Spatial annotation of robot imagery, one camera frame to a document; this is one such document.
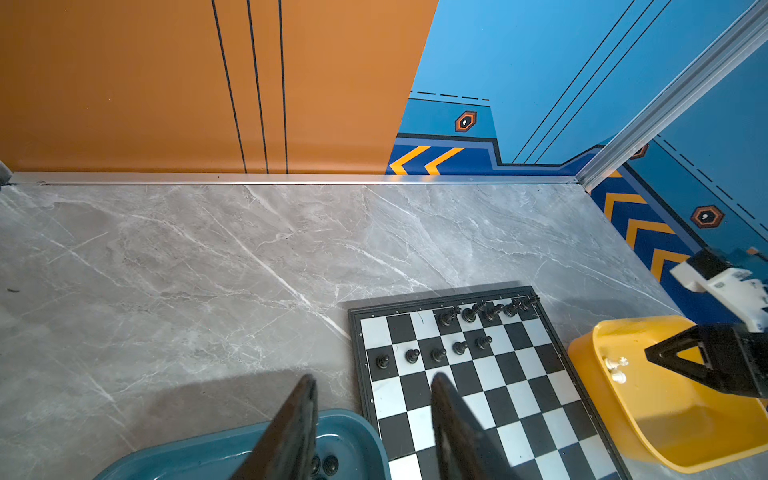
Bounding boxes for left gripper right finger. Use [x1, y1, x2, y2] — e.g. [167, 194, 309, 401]
[431, 373, 510, 479]

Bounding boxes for black white chessboard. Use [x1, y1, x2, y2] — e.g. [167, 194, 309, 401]
[348, 286, 629, 479]

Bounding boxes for yellow plastic tray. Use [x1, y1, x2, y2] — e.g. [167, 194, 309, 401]
[568, 316, 767, 474]

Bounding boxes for teal plastic tray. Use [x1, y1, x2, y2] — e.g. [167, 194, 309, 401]
[97, 409, 391, 479]

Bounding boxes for white chess pieces in tray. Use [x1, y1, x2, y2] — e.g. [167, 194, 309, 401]
[603, 357, 629, 384]

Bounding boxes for black chess pieces in tray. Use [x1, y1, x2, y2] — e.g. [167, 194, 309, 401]
[310, 454, 340, 479]

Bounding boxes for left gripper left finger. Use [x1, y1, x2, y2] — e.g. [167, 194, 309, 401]
[231, 374, 318, 479]

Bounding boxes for black chess pieces on board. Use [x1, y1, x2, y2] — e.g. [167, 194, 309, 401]
[360, 294, 560, 384]

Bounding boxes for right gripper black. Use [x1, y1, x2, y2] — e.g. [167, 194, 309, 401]
[645, 324, 767, 399]

